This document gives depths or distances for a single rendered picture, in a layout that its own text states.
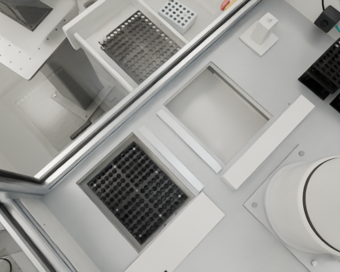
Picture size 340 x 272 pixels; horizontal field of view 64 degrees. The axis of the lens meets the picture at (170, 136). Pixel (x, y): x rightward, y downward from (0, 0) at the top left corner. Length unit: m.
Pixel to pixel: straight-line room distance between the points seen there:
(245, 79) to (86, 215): 0.58
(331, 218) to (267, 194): 0.23
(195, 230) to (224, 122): 0.37
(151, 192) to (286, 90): 0.49
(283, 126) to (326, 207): 0.31
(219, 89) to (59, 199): 0.59
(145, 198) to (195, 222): 0.15
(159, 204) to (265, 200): 0.28
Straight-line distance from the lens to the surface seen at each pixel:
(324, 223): 0.56
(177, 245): 0.72
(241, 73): 0.85
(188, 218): 0.71
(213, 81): 0.95
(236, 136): 0.90
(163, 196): 0.80
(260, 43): 0.89
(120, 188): 0.78
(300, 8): 1.02
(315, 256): 0.81
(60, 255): 0.65
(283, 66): 0.90
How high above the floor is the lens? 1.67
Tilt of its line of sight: 75 degrees down
